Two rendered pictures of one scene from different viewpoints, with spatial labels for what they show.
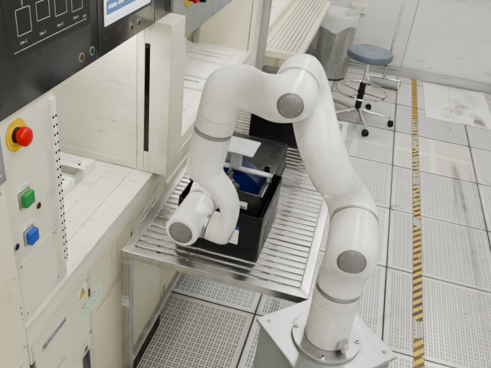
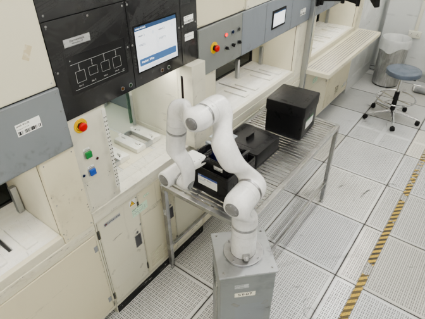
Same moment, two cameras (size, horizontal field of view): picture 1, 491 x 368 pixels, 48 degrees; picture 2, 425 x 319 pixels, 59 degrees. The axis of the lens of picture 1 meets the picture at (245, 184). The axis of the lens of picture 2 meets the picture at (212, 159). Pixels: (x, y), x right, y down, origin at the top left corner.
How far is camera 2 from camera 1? 0.75 m
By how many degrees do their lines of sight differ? 22
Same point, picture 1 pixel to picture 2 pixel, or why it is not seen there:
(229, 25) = (280, 54)
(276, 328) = (218, 240)
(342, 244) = (227, 199)
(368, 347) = (264, 262)
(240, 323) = not seen: hidden behind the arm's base
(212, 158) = (173, 145)
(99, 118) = (163, 113)
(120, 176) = not seen: hidden behind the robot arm
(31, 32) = (86, 80)
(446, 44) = not seen: outside the picture
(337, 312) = (238, 237)
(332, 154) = (224, 150)
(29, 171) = (90, 142)
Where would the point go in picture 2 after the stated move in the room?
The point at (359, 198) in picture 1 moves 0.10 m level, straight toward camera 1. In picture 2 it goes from (250, 176) to (236, 188)
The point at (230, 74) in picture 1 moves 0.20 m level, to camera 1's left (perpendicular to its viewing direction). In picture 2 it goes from (176, 104) to (135, 94)
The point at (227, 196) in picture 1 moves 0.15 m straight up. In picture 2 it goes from (183, 165) to (181, 137)
